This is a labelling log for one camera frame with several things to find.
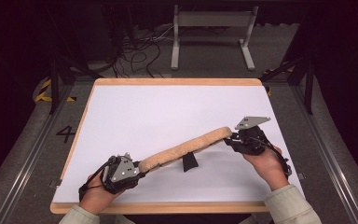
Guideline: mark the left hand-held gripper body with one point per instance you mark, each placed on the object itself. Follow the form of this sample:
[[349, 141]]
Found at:
[[122, 170]]

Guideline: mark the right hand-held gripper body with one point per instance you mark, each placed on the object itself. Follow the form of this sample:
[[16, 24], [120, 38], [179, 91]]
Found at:
[[250, 140]]

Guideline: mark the person's right hand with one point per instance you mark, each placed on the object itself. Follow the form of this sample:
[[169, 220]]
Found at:
[[268, 168]]

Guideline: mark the person's left hand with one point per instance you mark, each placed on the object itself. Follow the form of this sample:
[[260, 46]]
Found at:
[[98, 197]]

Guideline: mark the small grey table clip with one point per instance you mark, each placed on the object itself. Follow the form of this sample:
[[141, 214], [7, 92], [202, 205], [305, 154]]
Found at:
[[301, 176], [54, 183]]

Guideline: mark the black metal stand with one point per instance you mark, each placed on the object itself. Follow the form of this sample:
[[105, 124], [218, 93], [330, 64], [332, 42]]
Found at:
[[308, 90], [54, 90]]

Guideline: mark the white metal stand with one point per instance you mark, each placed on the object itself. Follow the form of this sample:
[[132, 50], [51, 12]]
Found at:
[[213, 19]]

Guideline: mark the metal floor rail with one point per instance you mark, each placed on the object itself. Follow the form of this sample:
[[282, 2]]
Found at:
[[28, 161], [332, 168]]

